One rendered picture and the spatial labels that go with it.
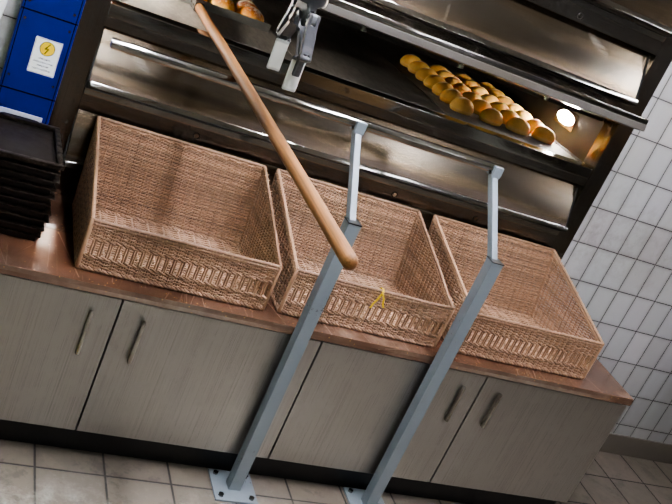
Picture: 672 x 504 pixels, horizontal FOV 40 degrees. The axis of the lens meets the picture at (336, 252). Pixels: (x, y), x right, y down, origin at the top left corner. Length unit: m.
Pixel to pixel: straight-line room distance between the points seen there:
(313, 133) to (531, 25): 0.81
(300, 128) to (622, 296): 1.58
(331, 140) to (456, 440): 1.08
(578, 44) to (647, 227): 0.85
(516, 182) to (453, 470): 1.04
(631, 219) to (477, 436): 1.09
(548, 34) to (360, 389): 1.33
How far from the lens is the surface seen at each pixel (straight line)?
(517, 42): 3.17
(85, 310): 2.56
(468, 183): 3.29
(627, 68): 3.45
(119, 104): 2.89
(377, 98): 3.05
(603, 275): 3.79
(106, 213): 2.90
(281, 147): 2.00
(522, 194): 3.42
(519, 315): 3.55
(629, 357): 4.12
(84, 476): 2.80
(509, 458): 3.32
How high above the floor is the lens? 1.75
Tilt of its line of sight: 21 degrees down
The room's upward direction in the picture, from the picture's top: 24 degrees clockwise
